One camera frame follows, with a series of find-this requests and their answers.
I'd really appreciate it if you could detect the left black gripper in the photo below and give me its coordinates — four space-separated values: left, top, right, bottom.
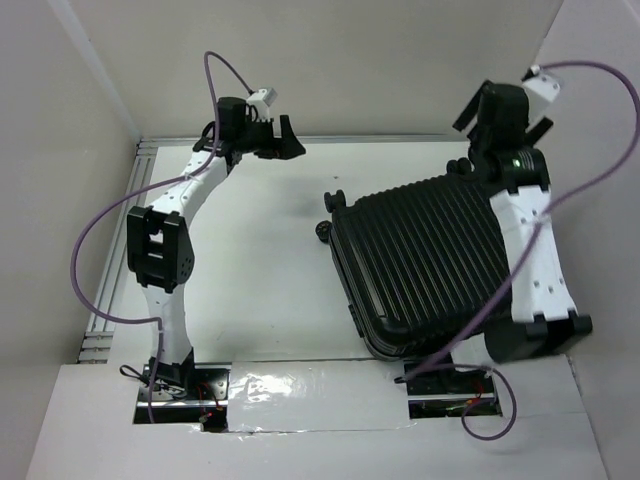
237 115 306 160

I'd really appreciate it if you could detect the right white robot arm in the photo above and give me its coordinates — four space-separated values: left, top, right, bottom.
453 76 593 364

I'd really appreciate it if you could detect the black hard-shell suitcase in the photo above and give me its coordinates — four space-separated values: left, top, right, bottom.
316 158 509 361

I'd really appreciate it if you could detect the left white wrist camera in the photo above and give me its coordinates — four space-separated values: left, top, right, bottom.
246 87 277 121

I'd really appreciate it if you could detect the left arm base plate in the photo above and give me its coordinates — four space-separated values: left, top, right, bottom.
133 363 231 433

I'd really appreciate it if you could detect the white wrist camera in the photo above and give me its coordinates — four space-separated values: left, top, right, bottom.
521 65 564 127
246 87 277 121

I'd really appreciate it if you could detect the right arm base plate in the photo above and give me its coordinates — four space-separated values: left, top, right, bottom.
405 369 502 420

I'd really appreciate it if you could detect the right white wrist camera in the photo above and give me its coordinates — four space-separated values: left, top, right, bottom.
521 65 564 127

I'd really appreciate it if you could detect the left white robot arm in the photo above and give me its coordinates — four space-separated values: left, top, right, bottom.
127 88 306 399

